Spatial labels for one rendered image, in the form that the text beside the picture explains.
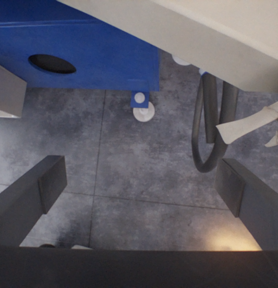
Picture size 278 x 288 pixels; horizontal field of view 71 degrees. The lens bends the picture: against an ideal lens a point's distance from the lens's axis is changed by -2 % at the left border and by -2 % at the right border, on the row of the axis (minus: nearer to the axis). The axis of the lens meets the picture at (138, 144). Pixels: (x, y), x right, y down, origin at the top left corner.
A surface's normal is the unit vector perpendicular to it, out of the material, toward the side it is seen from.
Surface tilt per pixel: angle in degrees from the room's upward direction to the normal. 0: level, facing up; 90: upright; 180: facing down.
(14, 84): 90
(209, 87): 15
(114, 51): 90
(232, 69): 90
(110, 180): 0
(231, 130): 63
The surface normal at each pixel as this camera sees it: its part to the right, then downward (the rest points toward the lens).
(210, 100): -0.36, -0.07
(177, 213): -0.11, -0.12
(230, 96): -0.44, 0.52
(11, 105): 0.99, 0.07
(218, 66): -0.52, 0.85
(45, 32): -0.09, 0.99
